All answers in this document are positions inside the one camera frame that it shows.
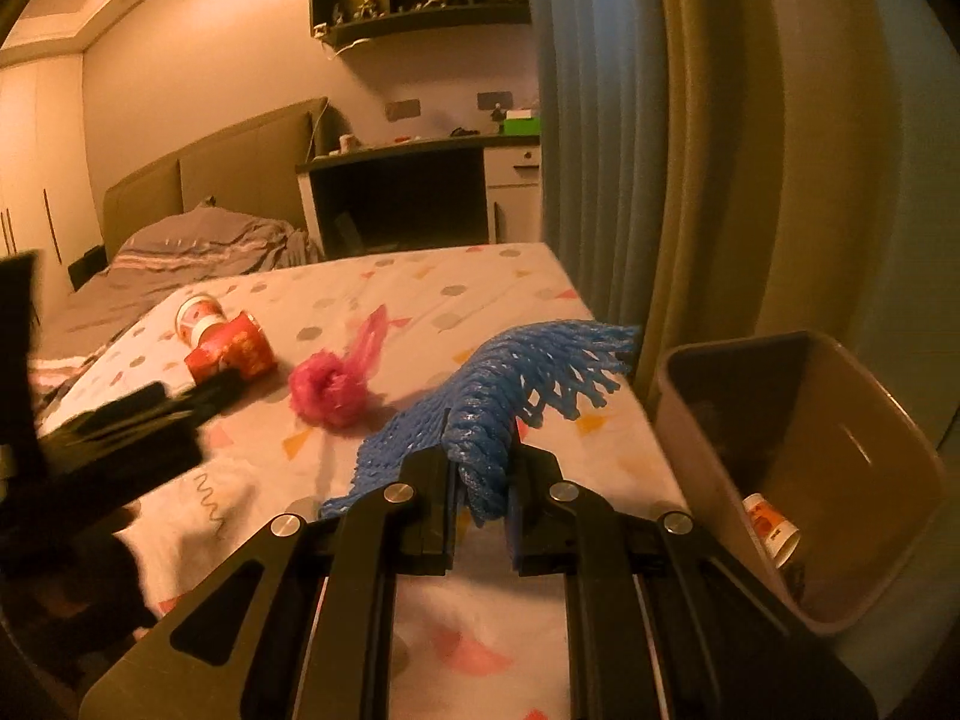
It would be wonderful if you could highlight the grey plastic waste bin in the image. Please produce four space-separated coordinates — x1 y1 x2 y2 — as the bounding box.
646 330 947 638

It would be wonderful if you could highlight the white and red paper cup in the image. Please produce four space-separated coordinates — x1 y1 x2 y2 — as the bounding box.
174 294 226 346

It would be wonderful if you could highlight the grey striped bedding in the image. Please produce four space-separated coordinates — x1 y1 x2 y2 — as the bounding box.
37 202 323 361

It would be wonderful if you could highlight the pink plastic bag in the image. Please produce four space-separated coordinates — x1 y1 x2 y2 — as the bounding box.
289 305 391 432

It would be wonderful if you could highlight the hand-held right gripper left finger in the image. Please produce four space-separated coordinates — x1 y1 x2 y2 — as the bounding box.
79 444 458 720

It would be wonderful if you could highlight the dark desk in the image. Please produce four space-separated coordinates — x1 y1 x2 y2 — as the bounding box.
295 135 541 260

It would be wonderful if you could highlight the person's left forearm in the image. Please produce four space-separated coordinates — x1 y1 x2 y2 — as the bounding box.
0 514 160 691

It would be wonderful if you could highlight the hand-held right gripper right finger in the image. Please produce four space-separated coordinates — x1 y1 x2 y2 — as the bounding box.
504 444 878 720

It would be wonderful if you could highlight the blue curtain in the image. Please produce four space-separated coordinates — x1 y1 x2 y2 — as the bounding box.
521 0 668 338

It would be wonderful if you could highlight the white drawer cabinet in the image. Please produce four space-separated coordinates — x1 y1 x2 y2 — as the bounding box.
484 142 542 245

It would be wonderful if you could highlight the beige bed headboard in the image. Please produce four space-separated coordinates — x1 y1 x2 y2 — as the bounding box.
103 96 331 263

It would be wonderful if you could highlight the blue foam net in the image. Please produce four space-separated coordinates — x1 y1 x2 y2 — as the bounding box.
319 319 642 526

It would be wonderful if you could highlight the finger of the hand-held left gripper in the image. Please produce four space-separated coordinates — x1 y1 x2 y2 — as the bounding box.
45 375 245 451

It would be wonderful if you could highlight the orange print paper cup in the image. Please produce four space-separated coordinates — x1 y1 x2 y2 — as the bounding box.
742 493 802 569

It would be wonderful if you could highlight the beige wardrobe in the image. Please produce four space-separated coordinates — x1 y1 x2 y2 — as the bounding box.
0 52 95 293

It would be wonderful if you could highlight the beige curtain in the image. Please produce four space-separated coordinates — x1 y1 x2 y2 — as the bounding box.
649 0 871 383

